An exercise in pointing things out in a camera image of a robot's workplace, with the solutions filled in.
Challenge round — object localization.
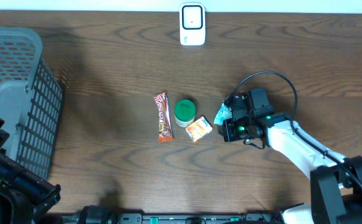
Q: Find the light blue wipes pack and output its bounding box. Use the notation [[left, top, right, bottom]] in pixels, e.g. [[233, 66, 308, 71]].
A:
[[214, 103, 232, 126]]

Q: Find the orange snack packet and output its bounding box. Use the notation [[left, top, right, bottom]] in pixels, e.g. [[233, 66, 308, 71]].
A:
[[185, 116, 213, 142]]

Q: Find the green lid jar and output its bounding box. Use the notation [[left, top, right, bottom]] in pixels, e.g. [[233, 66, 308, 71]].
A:
[[174, 100, 196, 128]]

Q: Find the red Top chocolate bar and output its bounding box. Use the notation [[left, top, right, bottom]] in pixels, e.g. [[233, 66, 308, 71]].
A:
[[153, 91, 173, 143]]

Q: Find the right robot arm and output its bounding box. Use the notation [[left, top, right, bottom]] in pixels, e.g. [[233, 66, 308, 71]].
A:
[[219, 88, 362, 223]]

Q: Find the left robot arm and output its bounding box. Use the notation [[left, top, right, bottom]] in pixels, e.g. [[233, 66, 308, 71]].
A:
[[0, 118, 61, 223]]

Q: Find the white barcode scanner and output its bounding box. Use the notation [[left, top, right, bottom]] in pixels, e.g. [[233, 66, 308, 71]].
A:
[[179, 2, 206, 46]]

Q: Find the grey plastic basket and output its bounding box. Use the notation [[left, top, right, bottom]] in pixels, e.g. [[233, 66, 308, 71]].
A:
[[0, 27, 64, 179]]

